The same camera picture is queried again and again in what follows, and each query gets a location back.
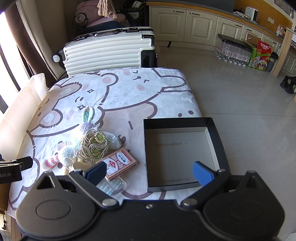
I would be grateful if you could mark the beige fringed scarf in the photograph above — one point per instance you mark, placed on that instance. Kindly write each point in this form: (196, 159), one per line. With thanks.
(106, 8)

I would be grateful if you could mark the red playing card box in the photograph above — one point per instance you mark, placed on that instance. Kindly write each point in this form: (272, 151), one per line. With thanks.
(120, 162)

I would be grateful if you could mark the black bin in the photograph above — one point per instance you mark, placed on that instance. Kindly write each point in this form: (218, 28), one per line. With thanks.
(271, 62)

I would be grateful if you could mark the pastel crochet bunny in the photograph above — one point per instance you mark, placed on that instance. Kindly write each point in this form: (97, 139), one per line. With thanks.
(67, 153)

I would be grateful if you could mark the white ribbed suitcase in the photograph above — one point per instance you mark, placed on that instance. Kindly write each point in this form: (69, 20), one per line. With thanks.
(99, 55)

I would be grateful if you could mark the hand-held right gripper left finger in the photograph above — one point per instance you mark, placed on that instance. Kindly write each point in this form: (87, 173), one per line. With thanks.
(97, 171)

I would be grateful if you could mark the round beige wooden disc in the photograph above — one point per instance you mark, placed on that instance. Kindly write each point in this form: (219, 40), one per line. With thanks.
(79, 165)

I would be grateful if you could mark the pack of water bottles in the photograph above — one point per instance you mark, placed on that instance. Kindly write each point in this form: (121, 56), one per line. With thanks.
(233, 52)

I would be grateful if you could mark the clear plastic case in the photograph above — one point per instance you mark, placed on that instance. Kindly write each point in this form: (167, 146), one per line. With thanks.
(113, 185)

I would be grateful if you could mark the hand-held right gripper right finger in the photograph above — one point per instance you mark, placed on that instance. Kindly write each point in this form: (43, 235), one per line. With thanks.
(202, 172)

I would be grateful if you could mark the bagged flower hair clips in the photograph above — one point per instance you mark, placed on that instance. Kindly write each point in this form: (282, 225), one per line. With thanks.
(92, 148)

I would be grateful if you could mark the brown cardboard box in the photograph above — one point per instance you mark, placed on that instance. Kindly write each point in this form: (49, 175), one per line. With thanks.
(4, 199)

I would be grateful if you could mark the white mesh pillow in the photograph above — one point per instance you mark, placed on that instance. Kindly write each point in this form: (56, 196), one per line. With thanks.
(18, 111)

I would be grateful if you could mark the beige leather sofa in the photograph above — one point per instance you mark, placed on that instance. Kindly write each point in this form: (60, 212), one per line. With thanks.
(46, 41)

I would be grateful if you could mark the brown curtain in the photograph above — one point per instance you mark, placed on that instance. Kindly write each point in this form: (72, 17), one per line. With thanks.
(20, 34)

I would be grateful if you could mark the white kettle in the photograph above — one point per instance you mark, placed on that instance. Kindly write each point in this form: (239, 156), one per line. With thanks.
(252, 14)

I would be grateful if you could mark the black shallow box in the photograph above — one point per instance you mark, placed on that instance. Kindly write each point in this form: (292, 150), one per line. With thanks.
(180, 148)

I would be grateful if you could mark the bear printed blanket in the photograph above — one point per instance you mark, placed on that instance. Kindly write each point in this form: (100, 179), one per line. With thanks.
(138, 104)

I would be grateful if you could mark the open cardboard box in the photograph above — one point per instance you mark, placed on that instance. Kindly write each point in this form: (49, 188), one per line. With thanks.
(251, 39)

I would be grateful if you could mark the pink padded clothes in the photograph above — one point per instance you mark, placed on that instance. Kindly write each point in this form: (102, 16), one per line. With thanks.
(92, 11)

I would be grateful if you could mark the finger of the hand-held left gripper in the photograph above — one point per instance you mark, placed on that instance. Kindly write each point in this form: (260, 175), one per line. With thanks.
(24, 162)

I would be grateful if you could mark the green beer carton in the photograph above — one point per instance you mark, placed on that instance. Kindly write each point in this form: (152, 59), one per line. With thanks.
(260, 58)

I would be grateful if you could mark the cream kitchen cabinets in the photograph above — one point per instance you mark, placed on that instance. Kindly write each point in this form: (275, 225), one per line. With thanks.
(198, 25)

